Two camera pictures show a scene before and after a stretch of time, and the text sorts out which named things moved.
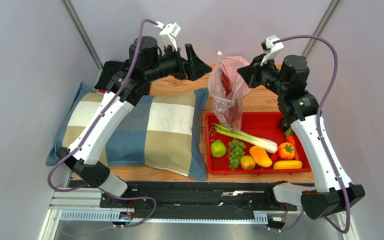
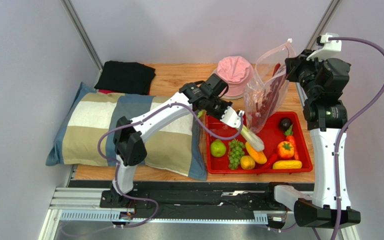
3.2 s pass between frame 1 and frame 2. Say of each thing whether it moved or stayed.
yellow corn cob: stayed
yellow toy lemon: stayed
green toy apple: stayed
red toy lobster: moved
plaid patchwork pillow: stayed
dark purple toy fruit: stayed
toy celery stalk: moved
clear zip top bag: moved
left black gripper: moved
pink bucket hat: stayed
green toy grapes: stayed
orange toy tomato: stayed
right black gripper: moved
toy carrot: stayed
